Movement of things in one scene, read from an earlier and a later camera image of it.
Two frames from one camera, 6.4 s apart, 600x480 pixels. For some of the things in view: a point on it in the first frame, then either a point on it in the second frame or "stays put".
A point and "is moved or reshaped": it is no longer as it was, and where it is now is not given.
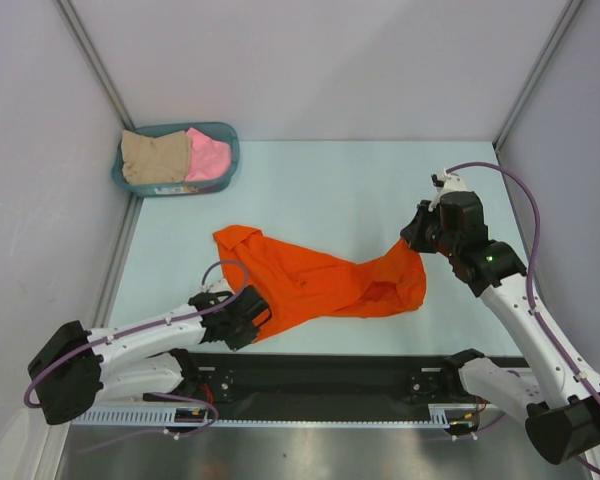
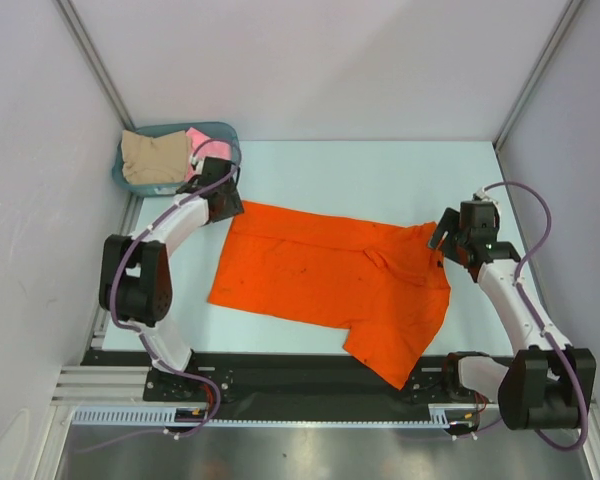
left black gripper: x=247 y=337 → x=233 y=206
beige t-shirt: x=154 y=160 stays put
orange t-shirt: x=301 y=286 is moved or reshaped
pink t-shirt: x=209 y=159 stays put
